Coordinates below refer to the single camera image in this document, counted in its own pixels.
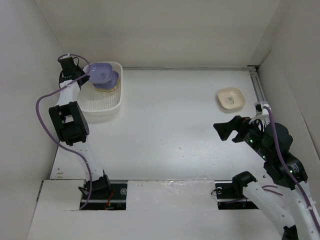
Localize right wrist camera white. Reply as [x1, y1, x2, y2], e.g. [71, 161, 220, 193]
[249, 101, 271, 124]

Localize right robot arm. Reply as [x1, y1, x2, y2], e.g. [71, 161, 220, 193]
[213, 115, 320, 240]

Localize white perforated plastic bin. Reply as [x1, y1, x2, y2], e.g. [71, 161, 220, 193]
[77, 61, 123, 122]

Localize aluminium rail right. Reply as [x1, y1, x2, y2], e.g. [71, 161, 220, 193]
[248, 65, 266, 102]

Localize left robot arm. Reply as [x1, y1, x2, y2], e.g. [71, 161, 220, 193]
[48, 54, 113, 199]

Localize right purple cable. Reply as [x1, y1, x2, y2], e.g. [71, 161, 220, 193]
[259, 106, 320, 218]

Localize purple plate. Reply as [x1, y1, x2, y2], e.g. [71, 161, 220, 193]
[94, 70, 119, 92]
[88, 62, 113, 84]

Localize cream plate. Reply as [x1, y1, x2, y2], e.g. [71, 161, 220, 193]
[217, 87, 246, 110]

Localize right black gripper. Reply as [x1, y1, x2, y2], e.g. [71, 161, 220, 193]
[213, 113, 272, 160]

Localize purple plate front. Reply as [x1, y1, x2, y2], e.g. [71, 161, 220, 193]
[94, 70, 119, 92]

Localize yellow plate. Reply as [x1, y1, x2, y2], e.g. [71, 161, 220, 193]
[93, 80, 120, 93]

